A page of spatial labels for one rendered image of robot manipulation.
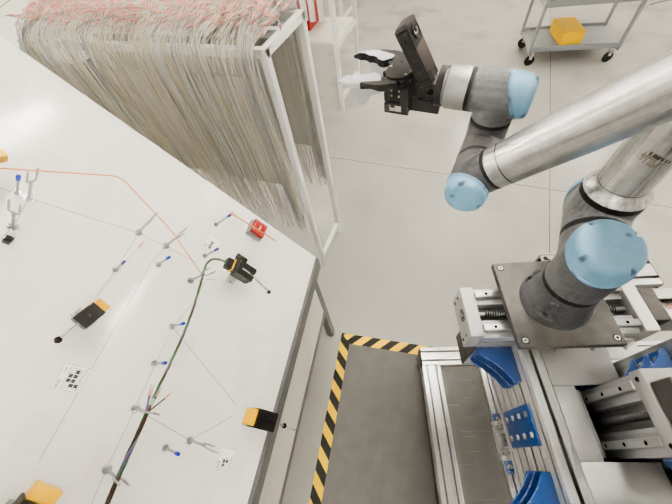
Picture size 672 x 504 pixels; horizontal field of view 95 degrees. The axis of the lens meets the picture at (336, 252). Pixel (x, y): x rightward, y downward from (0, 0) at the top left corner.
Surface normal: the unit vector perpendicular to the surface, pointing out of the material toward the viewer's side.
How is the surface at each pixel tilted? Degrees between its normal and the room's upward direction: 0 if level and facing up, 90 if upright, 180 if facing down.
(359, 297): 0
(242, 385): 53
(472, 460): 0
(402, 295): 0
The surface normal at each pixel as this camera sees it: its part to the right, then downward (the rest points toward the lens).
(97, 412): 0.71, -0.26
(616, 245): -0.18, -0.45
